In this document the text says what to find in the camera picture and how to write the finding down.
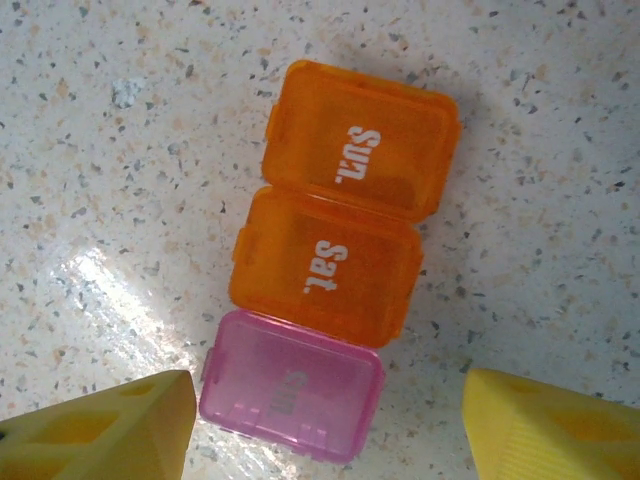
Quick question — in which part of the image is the orange pill box Sat print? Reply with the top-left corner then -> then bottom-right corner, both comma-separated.
228,185 -> 425,350

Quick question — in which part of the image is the orange pill box SUN print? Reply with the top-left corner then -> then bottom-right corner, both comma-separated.
261,58 -> 464,224

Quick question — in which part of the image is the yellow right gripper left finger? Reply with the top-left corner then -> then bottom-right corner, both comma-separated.
0,368 -> 198,480

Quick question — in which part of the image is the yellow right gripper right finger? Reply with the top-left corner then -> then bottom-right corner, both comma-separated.
462,368 -> 640,480

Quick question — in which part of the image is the pink pill box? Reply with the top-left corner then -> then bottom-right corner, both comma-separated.
198,308 -> 387,464

